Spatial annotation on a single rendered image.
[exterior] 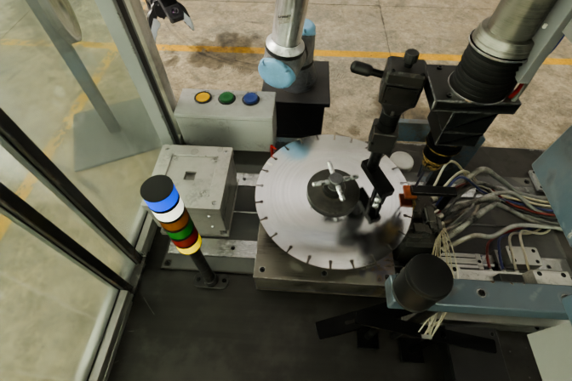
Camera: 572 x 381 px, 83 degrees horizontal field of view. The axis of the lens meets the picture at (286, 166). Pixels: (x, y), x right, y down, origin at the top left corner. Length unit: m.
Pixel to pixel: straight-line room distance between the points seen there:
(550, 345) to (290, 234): 0.43
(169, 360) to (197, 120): 0.59
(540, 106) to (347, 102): 1.31
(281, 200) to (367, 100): 1.75
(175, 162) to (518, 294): 0.72
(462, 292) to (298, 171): 0.38
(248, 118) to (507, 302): 0.69
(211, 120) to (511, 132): 2.01
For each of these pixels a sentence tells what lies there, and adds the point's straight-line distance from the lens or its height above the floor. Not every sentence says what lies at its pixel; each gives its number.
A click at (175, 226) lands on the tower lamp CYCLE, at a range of 0.54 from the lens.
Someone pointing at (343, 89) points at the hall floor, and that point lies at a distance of 2.42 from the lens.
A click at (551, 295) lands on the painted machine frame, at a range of 0.64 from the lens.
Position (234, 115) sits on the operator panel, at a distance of 0.93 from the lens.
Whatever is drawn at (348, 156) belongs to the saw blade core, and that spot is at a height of 0.95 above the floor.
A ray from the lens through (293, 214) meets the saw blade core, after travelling 0.67.
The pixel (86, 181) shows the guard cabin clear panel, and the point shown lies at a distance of 0.70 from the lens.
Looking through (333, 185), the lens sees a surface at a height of 1.00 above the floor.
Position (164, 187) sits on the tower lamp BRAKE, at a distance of 0.48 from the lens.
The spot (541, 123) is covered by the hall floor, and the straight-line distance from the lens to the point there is 2.71.
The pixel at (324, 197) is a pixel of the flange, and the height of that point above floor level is 0.96.
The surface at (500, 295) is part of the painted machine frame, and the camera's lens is 0.60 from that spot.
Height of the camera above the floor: 1.54
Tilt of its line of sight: 53 degrees down
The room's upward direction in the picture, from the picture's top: straight up
